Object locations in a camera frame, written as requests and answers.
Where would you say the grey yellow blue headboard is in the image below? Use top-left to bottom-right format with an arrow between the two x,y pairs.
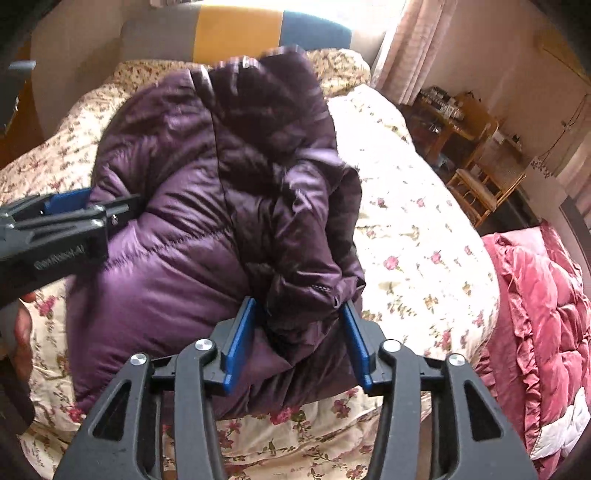
120,2 -> 353,65

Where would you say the purple quilted down jacket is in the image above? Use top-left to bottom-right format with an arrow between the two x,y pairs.
66,48 -> 365,419

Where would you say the wooden side table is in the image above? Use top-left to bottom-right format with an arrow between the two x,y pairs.
401,87 -> 499,168

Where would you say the pink ruffled quilt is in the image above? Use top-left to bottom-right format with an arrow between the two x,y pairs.
476,222 -> 590,479

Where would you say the floral cream bed quilt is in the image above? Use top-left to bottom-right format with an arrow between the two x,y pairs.
20,85 -> 499,479

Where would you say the person's left hand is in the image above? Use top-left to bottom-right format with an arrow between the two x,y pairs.
10,292 -> 36,383

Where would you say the wooden chair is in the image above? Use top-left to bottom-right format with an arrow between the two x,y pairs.
446,123 -> 526,228

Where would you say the brown wooden wardrobe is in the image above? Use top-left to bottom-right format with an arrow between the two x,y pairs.
1,35 -> 43,168

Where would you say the small-floral cream pillow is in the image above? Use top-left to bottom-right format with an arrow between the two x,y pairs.
106,48 -> 370,98

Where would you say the pink curtain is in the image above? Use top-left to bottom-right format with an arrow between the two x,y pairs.
372,0 -> 458,105

